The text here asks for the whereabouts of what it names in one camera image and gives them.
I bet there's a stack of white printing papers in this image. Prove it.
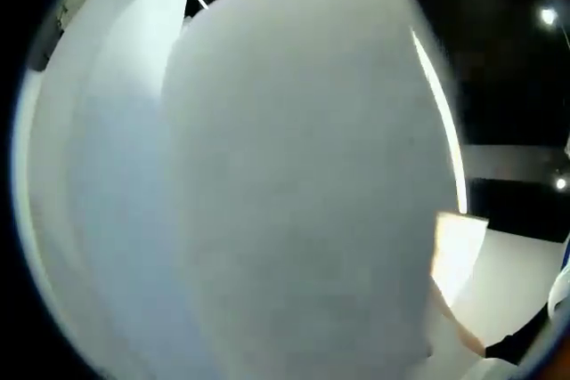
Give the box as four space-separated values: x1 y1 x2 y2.
17 0 490 380

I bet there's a straight ceiling light strip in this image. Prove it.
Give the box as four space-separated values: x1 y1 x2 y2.
409 28 468 214

